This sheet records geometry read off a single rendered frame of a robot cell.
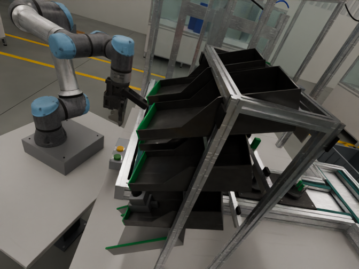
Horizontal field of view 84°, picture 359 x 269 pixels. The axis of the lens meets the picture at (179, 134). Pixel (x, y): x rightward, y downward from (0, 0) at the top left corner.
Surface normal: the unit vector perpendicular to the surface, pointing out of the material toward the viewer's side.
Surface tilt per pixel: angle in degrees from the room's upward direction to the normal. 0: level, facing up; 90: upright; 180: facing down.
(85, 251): 0
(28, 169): 0
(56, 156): 1
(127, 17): 90
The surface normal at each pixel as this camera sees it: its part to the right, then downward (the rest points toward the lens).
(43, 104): 0.15, -0.73
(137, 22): -0.07, 0.57
